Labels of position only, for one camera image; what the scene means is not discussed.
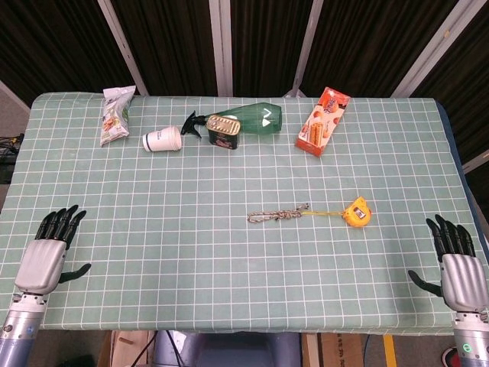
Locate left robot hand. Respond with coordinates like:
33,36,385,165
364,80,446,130
14,204,92,296

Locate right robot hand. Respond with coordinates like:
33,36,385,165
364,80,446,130
407,214,489,313

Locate yellow tape measure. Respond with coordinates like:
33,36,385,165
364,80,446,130
301,196,373,229

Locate braided rope with clip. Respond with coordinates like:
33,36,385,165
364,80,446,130
247,203,309,225

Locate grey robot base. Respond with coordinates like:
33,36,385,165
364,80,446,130
153,330,303,367

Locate light wooden board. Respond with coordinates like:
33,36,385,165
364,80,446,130
108,330,154,367

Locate brown cardboard box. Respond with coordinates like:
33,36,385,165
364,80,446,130
317,333,364,367

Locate white snack bag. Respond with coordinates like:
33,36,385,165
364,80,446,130
99,85,137,147

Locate white paper cup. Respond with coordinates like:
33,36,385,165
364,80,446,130
141,125,183,153

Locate green checked tablecloth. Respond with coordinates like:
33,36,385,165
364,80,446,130
0,92,487,337

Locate orange biscuit box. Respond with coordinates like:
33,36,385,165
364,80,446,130
294,86,352,158

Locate green luncheon meat tin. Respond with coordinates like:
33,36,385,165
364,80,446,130
206,114,242,151

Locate green spray bottle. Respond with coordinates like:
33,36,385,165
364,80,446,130
180,102,283,139

